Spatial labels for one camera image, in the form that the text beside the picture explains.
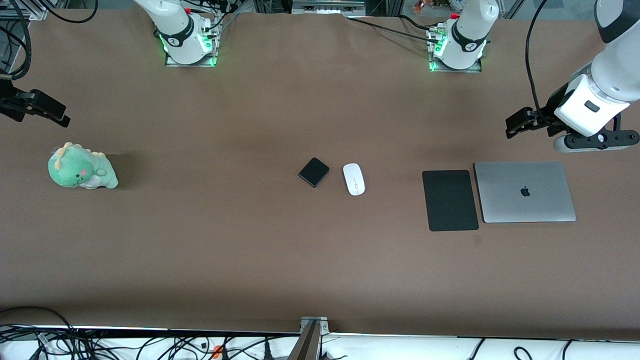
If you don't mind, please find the green dinosaur plush toy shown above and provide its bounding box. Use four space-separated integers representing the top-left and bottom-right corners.
48 142 120 190

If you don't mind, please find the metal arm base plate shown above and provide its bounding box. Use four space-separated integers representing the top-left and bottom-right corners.
428 56 484 74
164 49 219 68

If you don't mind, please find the black base power cable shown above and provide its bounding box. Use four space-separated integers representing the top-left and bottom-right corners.
347 16 440 45
397 14 443 34

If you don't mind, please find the white computer mouse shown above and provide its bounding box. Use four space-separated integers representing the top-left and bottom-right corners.
342 163 366 197

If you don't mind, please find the grey metal box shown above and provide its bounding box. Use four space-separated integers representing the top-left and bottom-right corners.
291 0 366 16

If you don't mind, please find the aluminium post with bracket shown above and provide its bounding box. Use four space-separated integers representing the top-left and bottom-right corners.
289 316 330 360

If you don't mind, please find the black arched floor cable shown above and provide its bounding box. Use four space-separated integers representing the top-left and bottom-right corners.
0 306 77 342

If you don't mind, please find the black mouse pad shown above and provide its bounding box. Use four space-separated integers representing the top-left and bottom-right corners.
422 169 480 232

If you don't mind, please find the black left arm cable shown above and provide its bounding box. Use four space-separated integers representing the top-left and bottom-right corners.
524 0 559 127

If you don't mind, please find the silver laptop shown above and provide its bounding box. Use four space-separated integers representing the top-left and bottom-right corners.
473 161 577 224

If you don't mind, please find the aluminium frame profile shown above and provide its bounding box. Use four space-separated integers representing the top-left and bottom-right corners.
0 0 51 22

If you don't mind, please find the small black square box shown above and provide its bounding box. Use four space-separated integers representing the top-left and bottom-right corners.
298 157 331 189

